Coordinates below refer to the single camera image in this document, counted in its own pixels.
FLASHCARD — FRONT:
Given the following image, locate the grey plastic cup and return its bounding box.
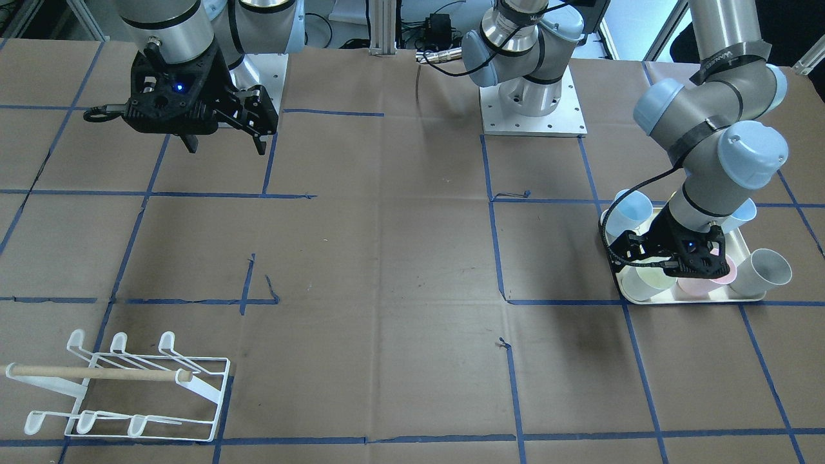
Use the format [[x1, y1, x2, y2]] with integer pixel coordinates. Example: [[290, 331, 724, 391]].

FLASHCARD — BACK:
[[730, 249, 793, 297]]

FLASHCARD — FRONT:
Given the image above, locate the light blue cup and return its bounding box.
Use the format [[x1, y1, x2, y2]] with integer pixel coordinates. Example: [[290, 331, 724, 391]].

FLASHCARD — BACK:
[[720, 198, 757, 235], [606, 191, 654, 240]]

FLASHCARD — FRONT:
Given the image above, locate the black power adapter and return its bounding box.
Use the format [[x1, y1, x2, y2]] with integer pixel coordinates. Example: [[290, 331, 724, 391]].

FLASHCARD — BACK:
[[424, 13, 452, 49]]

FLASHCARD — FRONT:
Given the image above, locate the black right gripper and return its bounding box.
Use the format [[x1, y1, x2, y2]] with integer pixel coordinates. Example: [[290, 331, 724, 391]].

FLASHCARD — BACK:
[[122, 46, 279, 156]]

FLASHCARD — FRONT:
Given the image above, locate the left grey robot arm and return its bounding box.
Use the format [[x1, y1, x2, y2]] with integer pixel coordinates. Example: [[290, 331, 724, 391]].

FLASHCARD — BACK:
[[461, 1, 788, 279]]

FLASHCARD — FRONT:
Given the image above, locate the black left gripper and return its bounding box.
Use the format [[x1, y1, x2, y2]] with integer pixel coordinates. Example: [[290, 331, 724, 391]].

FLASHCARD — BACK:
[[610, 208, 730, 279]]

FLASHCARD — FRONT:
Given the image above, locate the light blue cup near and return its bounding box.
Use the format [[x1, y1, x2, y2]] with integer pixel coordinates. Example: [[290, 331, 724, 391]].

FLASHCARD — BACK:
[[720, 198, 757, 235]]

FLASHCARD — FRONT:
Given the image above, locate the aluminium frame post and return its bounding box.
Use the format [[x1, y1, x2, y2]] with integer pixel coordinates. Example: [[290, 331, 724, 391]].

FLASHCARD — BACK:
[[365, 0, 401, 56]]

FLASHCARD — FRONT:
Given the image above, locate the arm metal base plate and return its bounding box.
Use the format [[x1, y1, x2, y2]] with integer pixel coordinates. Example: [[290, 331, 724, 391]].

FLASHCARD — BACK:
[[480, 68, 588, 137], [230, 53, 289, 113]]

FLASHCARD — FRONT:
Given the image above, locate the beige plastic tray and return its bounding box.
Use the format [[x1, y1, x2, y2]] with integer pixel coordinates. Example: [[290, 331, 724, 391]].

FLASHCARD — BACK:
[[615, 229, 767, 305]]

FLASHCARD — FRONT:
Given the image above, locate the white wire cup rack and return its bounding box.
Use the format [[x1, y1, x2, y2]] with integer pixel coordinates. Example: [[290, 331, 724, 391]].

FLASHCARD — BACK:
[[2, 329, 232, 443]]

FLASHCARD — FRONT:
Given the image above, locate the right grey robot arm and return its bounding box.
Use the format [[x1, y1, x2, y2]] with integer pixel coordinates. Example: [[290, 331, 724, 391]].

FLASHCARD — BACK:
[[115, 1, 306, 155]]

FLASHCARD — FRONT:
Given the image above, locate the cream white plastic cup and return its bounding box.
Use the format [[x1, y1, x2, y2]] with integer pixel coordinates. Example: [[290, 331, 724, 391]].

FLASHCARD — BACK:
[[619, 266, 677, 302]]

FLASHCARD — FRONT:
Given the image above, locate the pink plastic cup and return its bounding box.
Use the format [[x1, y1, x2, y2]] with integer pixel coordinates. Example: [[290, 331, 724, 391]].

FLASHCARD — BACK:
[[677, 255, 737, 297]]

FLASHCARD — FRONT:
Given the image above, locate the light blue cup far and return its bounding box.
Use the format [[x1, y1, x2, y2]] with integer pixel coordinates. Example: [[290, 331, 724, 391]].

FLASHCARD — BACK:
[[606, 191, 654, 240]]

